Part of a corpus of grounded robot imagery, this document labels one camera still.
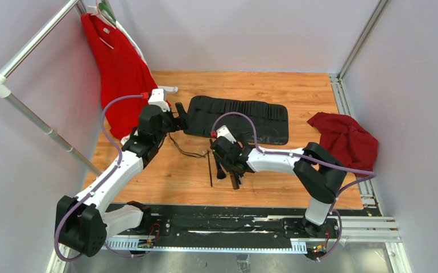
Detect black makeup brush roll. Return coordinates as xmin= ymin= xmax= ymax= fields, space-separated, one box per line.
xmin=184 ymin=95 xmax=290 ymax=146

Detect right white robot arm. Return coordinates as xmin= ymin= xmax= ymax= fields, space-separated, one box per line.
xmin=210 ymin=136 xmax=346 ymax=237

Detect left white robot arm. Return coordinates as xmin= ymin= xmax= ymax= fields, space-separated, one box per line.
xmin=54 ymin=102 xmax=188 ymax=262

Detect black comb brush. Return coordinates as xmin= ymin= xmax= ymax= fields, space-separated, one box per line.
xmin=230 ymin=172 xmax=242 ymax=190

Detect thin black liner brush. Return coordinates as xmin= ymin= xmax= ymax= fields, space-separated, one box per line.
xmin=207 ymin=150 xmax=213 ymax=187

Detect red hanging shirt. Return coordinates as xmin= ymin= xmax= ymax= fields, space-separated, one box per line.
xmin=81 ymin=14 xmax=158 ymax=139

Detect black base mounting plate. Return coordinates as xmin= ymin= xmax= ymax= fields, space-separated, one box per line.
xmin=115 ymin=204 xmax=341 ymax=250

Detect dark red crumpled cloth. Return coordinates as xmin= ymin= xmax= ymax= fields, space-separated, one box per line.
xmin=307 ymin=112 xmax=379 ymax=172

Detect green white hangers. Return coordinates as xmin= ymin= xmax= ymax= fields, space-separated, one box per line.
xmin=85 ymin=1 xmax=117 ymax=28

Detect metal clothes rack pole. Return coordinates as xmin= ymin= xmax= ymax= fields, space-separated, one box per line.
xmin=0 ymin=1 xmax=101 ymax=180

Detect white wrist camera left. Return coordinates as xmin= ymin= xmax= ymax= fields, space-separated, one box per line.
xmin=148 ymin=88 xmax=171 ymax=112

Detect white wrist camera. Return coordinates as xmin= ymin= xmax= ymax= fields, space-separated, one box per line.
xmin=211 ymin=125 xmax=237 ymax=143
xmin=148 ymin=88 xmax=171 ymax=112

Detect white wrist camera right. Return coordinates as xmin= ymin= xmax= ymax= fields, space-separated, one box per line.
xmin=211 ymin=125 xmax=237 ymax=143

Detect black tie cord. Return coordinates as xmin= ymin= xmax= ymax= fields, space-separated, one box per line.
xmin=168 ymin=131 xmax=210 ymax=159

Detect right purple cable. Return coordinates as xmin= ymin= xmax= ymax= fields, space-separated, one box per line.
xmin=210 ymin=111 xmax=377 ymax=260

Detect aluminium frame post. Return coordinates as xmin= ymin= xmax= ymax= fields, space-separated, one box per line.
xmin=337 ymin=0 xmax=390 ymax=81

